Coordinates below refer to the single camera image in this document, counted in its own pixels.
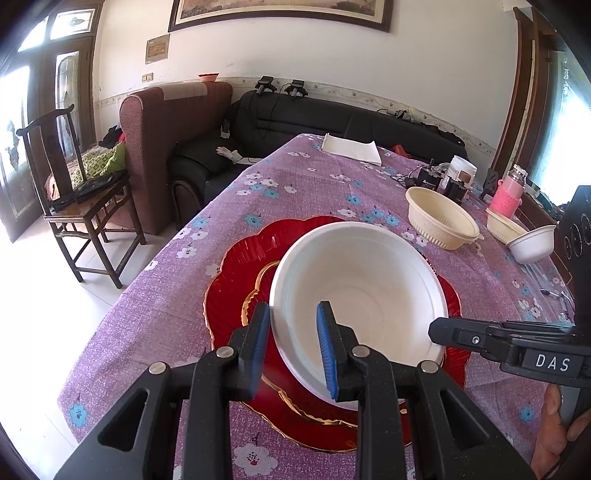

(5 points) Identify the framed painting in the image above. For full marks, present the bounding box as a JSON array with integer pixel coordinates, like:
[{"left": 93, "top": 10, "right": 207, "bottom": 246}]
[{"left": 168, "top": 0, "right": 393, "bottom": 33}]

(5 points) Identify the white plastic jar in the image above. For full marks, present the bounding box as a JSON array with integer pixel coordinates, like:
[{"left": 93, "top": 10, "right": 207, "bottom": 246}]
[{"left": 449, "top": 155, "right": 477, "bottom": 188}]

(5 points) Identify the green patterned cushion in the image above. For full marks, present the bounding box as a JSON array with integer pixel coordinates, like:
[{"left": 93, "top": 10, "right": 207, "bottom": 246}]
[{"left": 69, "top": 143, "right": 126, "bottom": 178}]

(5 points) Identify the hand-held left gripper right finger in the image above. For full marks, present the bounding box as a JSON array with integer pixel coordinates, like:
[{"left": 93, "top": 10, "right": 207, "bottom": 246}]
[{"left": 316, "top": 301, "right": 539, "bottom": 480}]

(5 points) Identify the black leather sofa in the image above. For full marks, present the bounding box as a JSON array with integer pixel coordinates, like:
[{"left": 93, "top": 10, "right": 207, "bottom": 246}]
[{"left": 168, "top": 90, "right": 468, "bottom": 208}]

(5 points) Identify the cream plastic bowl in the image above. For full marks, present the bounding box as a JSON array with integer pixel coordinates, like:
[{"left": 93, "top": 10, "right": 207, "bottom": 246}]
[
  {"left": 486, "top": 208, "right": 529, "bottom": 244},
  {"left": 405, "top": 186, "right": 485, "bottom": 251}
]

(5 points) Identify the dark wooden chair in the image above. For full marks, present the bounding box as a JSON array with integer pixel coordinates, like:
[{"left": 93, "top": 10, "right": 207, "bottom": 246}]
[{"left": 16, "top": 104, "right": 146, "bottom": 289}]

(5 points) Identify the black phone stand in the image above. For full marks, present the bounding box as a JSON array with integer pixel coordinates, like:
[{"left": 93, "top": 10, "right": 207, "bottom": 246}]
[{"left": 480, "top": 168, "right": 499, "bottom": 199}]

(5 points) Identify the white folded cloth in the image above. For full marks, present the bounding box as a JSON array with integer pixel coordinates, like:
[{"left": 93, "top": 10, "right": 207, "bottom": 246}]
[{"left": 322, "top": 133, "right": 383, "bottom": 166}]

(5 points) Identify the brown armchair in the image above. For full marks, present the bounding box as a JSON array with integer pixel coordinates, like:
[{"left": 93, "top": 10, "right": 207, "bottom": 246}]
[{"left": 119, "top": 80, "right": 234, "bottom": 236}]

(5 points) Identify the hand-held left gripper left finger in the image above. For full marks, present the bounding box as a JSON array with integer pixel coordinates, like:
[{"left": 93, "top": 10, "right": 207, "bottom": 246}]
[{"left": 54, "top": 302, "right": 271, "bottom": 480}]

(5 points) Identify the large white foam bowl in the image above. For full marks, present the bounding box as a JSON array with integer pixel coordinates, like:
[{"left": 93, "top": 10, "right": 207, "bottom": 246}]
[{"left": 269, "top": 222, "right": 448, "bottom": 411}]

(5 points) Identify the black bag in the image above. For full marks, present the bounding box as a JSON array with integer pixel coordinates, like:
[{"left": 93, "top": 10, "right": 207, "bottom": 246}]
[{"left": 51, "top": 170, "right": 127, "bottom": 208}]

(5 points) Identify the wooden glass-paned door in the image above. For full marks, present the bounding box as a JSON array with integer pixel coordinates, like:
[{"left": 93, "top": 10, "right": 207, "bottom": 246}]
[{"left": 0, "top": 7, "right": 100, "bottom": 243}]

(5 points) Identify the pink knit-sleeved bottle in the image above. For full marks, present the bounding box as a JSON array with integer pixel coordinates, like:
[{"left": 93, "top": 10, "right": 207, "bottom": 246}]
[{"left": 489, "top": 167, "right": 528, "bottom": 219}]

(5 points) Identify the dark wooden door frame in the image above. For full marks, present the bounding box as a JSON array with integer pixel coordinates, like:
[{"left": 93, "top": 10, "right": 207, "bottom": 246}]
[{"left": 489, "top": 7, "right": 555, "bottom": 185}]

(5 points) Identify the purple floral tablecloth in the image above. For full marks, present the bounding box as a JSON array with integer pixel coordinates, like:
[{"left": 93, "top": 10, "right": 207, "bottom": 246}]
[{"left": 58, "top": 133, "right": 578, "bottom": 480}]

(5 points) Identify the person's right hand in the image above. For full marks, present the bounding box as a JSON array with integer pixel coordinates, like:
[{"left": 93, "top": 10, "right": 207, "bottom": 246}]
[{"left": 530, "top": 383, "right": 591, "bottom": 480}]

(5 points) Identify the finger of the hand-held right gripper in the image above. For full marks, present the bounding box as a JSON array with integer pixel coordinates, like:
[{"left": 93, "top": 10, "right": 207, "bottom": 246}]
[
  {"left": 489, "top": 320, "right": 575, "bottom": 342},
  {"left": 428, "top": 318, "right": 525, "bottom": 365}
]

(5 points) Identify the red scalloped plate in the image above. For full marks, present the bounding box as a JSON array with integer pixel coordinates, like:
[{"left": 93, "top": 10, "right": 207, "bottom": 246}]
[{"left": 203, "top": 215, "right": 474, "bottom": 453}]

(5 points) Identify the small white foam bowl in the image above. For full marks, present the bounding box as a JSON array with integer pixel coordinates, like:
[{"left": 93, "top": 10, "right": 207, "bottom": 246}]
[{"left": 507, "top": 224, "right": 557, "bottom": 265}]

